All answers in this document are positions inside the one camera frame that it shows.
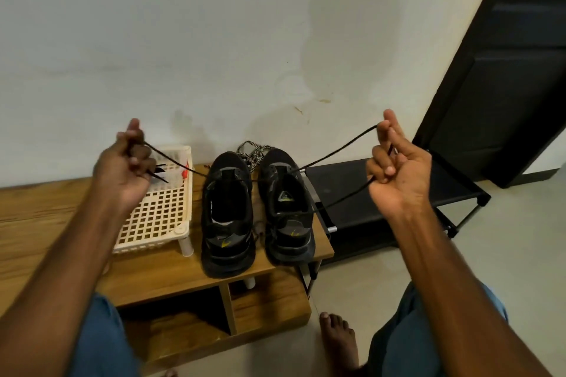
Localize person's blue shorts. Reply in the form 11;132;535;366
66;282;509;377

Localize person's right hand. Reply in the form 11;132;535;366
366;109;435;223

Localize large white plastic tray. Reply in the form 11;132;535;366
112;144;196;259

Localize dark door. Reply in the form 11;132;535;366
413;0;566;190

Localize person's right forearm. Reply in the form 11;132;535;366
389;209;554;377

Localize black shoe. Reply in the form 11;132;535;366
200;151;258;279
256;147;318;266

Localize person's left forearm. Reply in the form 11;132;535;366
0;196;120;377

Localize low wooden table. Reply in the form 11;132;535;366
0;164;335;373

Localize single black shoelace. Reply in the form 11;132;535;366
133;123;399;213

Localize black shoe rack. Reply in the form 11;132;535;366
303;153;492;263

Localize person's left hand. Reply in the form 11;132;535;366
91;118;159;214

